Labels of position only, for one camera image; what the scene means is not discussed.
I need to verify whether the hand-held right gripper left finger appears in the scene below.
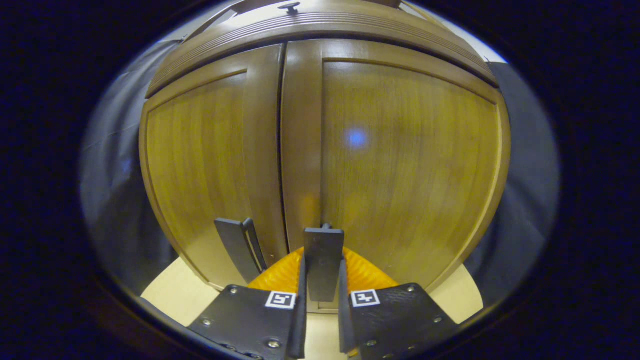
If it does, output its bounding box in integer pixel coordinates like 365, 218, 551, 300
187, 247, 309, 360

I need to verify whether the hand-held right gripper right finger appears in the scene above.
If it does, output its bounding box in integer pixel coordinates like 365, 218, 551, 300
338, 247, 459, 360

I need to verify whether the wooden double-door shoe cabinet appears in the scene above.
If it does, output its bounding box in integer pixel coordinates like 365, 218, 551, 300
139, 0, 512, 315

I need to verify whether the wooden cabinet door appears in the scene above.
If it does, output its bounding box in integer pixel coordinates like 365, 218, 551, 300
139, 43, 289, 292
280, 39, 512, 315

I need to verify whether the wooden drawer with black knob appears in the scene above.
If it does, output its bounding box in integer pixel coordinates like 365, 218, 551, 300
145, 0, 501, 99

